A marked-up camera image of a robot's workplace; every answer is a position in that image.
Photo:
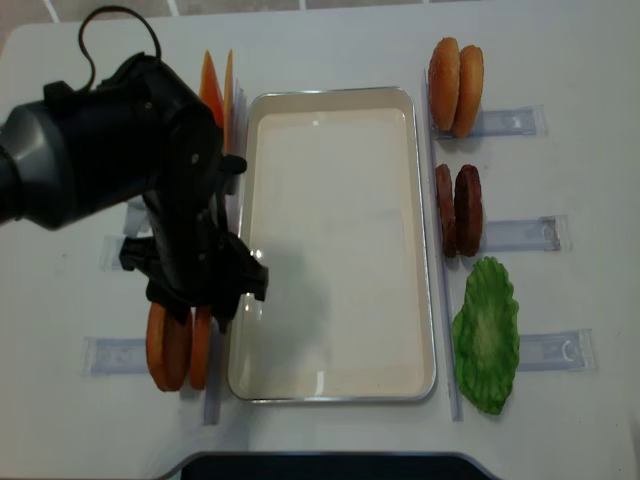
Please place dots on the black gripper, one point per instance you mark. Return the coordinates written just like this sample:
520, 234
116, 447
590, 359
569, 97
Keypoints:
190, 240

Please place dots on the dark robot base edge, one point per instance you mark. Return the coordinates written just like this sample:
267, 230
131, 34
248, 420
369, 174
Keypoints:
333, 466

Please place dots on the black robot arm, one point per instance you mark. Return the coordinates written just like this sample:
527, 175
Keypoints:
141, 133

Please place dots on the clear pusher rack tomato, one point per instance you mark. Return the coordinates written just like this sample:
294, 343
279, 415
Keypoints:
136, 225

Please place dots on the clear pusher rack bread left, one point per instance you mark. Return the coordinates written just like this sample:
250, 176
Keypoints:
113, 356

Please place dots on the orange cheese slice outer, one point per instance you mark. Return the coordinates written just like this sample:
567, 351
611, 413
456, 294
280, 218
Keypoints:
209, 91

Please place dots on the orange cheese slice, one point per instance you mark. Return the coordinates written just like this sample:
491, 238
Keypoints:
228, 103
209, 91

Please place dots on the orange cheese slice inner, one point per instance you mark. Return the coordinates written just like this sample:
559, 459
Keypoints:
228, 103

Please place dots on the brown meat patty inner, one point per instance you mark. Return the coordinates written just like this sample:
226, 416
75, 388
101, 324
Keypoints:
446, 209

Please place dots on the brown meat patty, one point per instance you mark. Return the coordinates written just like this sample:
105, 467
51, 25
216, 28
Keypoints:
468, 211
446, 209

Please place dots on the brown meat patty outer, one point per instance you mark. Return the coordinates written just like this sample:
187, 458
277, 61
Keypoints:
468, 211

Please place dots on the green lettuce leaf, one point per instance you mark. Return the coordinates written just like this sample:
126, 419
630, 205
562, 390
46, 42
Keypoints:
485, 337

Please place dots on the clear pusher rack lettuce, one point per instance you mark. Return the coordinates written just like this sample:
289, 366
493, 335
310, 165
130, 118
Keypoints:
564, 351

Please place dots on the white metal tray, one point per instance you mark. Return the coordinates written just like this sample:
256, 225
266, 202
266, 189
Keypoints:
332, 205

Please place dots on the bun slice right outer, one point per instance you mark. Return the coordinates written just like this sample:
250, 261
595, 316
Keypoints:
443, 81

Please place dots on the bun slice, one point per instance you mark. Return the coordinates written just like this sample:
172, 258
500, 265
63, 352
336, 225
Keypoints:
443, 81
470, 90

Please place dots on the bun slice right inner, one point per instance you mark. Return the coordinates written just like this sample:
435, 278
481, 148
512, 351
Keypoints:
470, 90

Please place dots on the clear pusher rack patty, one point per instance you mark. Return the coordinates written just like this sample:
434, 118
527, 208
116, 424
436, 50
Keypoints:
547, 233

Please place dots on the clear pusher rack bun right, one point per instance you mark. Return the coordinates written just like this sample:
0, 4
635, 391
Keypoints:
524, 121

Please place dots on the clear left front rail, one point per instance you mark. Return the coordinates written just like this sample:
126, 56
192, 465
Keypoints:
225, 305

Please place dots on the clear rail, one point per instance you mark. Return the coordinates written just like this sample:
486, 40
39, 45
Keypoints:
452, 388
225, 305

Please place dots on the clear right front rail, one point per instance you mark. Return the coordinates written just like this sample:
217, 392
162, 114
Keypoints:
452, 388

